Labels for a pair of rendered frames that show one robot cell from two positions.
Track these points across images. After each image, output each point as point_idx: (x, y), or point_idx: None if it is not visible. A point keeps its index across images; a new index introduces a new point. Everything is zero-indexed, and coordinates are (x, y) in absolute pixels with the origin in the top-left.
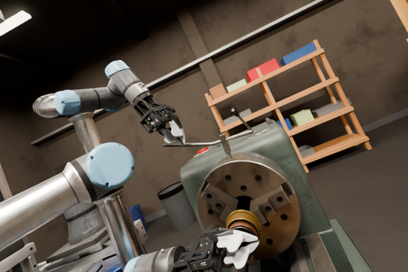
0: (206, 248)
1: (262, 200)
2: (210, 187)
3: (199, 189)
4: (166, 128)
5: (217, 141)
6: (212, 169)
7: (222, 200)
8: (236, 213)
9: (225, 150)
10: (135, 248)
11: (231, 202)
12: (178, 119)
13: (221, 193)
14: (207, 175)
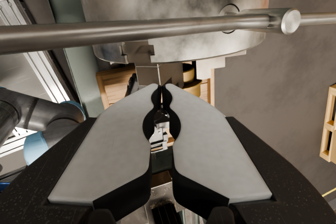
0: (160, 137)
1: (216, 58)
2: (162, 73)
3: (126, 63)
4: (121, 212)
5: (257, 25)
6: (183, 56)
7: (175, 82)
8: (188, 90)
9: (243, 29)
10: (1, 142)
11: (179, 68)
12: (289, 173)
13: (171, 64)
14: (164, 62)
